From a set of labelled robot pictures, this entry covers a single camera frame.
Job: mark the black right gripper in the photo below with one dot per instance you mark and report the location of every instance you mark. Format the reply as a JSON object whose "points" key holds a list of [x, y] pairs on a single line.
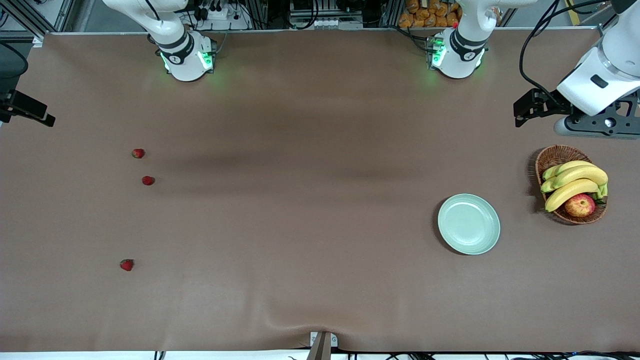
{"points": [[21, 106]]}

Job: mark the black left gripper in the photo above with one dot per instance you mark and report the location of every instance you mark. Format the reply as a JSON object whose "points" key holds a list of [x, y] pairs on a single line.
{"points": [[554, 104]]}

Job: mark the red strawberry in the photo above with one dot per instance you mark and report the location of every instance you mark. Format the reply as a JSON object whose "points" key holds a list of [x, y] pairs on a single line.
{"points": [[138, 153], [148, 180], [126, 265]]}

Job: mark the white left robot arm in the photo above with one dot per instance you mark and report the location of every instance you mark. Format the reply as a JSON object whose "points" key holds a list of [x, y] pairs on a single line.
{"points": [[462, 55]]}

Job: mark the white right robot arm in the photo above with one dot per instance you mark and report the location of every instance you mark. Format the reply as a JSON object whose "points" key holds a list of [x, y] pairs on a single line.
{"points": [[185, 62]]}

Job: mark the pale green plate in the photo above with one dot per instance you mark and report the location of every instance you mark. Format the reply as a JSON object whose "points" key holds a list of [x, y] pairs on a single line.
{"points": [[469, 224]]}

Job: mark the brown wicker basket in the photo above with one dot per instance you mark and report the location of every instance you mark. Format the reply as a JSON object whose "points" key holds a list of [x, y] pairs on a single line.
{"points": [[552, 156]]}

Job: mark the yellow banana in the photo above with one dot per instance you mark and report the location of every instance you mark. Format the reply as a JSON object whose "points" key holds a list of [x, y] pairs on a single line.
{"points": [[570, 191], [570, 166], [585, 174]]}

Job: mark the red apple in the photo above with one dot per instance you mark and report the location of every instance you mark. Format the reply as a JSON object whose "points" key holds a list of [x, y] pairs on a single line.
{"points": [[580, 205]]}

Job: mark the bag of orange buns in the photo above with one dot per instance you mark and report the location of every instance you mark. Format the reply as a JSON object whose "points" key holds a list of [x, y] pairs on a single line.
{"points": [[430, 15]]}

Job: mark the white power strip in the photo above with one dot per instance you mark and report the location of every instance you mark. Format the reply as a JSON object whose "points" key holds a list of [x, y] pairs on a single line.
{"points": [[222, 14]]}

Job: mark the table cover cloth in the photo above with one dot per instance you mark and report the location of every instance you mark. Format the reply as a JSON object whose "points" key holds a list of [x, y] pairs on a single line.
{"points": [[300, 250]]}

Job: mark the grey metal table clamp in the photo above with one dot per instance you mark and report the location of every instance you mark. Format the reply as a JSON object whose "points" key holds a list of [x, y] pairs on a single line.
{"points": [[322, 345]]}

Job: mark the aluminium frame profile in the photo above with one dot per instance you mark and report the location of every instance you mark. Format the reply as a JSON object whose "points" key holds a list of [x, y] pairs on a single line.
{"points": [[30, 24]]}

